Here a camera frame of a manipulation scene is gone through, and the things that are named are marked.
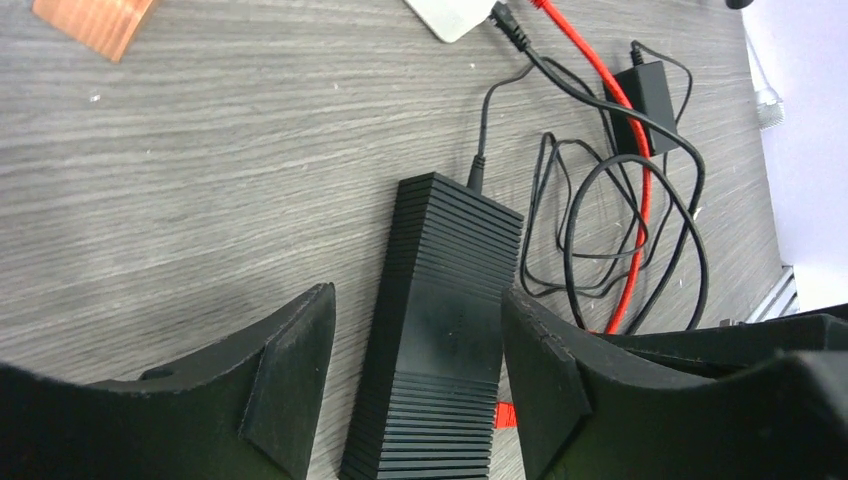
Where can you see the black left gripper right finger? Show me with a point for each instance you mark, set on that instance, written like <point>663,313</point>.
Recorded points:
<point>587,409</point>

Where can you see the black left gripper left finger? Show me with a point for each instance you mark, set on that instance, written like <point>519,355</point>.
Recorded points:
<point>244,407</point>

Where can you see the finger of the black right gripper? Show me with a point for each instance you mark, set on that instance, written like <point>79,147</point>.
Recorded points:
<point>720,351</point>

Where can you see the black network switch box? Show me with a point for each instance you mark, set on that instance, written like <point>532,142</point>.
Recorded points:
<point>426,399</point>

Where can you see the white box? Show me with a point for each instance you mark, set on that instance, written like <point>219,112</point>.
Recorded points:
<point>449,20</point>

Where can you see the black tripod stand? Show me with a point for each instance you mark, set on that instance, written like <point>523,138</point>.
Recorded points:
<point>738,4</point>

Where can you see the tan wooden block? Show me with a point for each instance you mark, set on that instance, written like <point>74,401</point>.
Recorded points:
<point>107,27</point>

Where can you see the grey cylinder by wall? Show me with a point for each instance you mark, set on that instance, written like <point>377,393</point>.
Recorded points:
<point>770,105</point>

